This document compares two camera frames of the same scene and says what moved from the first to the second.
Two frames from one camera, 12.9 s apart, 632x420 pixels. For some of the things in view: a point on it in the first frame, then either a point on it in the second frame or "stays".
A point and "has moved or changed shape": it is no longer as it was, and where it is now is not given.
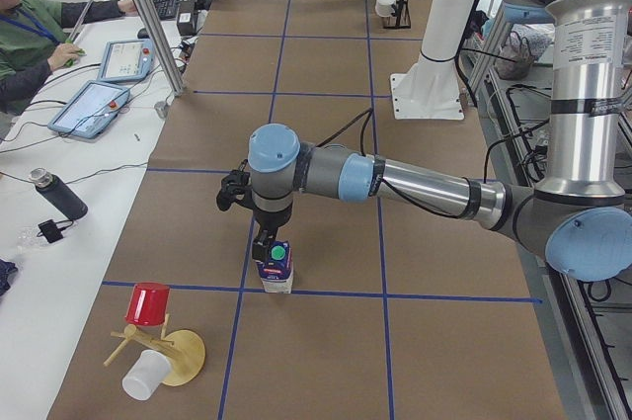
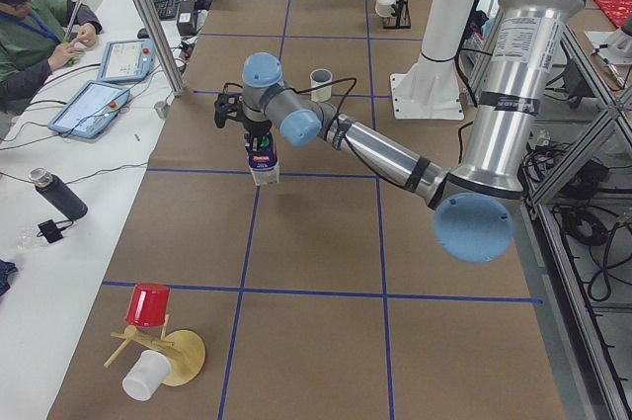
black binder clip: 52,230 stays
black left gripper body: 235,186 → 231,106
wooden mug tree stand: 184,348 stays
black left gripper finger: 261,246 → 255,140
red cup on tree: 147,304 stays
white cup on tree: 146,376 stays
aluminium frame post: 149,16 stays
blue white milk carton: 276,267 has moved or changed shape
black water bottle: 60,195 stays
